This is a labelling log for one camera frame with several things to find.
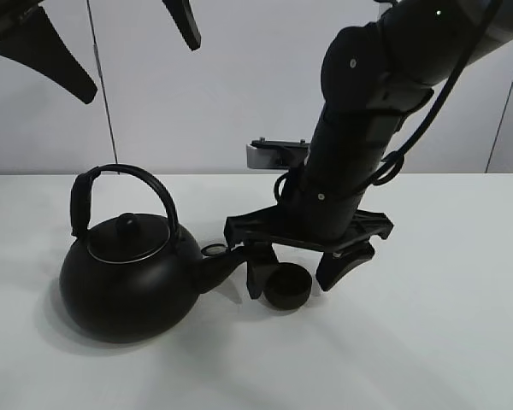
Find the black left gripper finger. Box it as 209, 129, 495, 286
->
162, 0, 201, 50
0, 7, 97, 104

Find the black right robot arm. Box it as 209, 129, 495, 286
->
224, 1, 513, 298

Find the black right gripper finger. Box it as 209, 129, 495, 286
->
245, 243, 279, 299
315, 242, 374, 292

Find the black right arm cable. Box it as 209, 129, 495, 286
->
274, 25, 488, 202

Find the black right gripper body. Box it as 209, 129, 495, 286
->
224, 189, 394, 251

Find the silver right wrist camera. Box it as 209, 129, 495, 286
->
245, 138, 310, 170

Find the small black teacup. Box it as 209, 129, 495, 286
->
264, 262, 312, 311

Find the black teapot with handle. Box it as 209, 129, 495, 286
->
59, 164, 248, 343

